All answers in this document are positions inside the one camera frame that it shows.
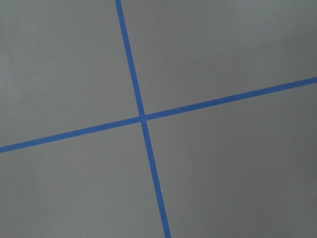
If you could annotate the blue tape line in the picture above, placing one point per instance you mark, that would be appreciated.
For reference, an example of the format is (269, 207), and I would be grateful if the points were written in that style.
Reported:
(143, 121)

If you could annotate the blue tape line crossing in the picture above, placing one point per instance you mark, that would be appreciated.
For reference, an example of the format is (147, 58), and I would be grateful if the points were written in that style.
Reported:
(158, 115)

